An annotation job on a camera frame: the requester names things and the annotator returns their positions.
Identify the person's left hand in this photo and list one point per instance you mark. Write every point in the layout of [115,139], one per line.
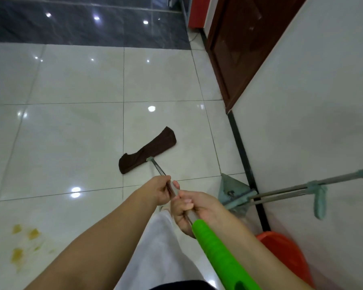
[154,190]

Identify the person's left forearm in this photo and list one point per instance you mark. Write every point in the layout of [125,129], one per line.
[102,241]

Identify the person's right fingers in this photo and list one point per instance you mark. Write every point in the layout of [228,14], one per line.
[181,212]

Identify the person's left fingers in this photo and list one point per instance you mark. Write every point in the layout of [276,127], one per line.
[165,185]

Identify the red cabinet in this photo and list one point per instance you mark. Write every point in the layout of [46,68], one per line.
[198,12]

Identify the person's right forearm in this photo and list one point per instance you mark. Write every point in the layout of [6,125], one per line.
[260,256]

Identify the grey-green flat mop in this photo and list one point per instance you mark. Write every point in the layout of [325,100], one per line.
[287,190]

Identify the orange plastic basin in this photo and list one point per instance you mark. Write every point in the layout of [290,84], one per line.
[286,253]

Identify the person's right hand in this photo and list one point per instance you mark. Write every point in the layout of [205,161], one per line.
[204,208]

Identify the brown wooden door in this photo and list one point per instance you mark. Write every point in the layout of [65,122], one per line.
[245,48]

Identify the brown mop cloth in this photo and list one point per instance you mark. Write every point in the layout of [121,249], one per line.
[148,150]

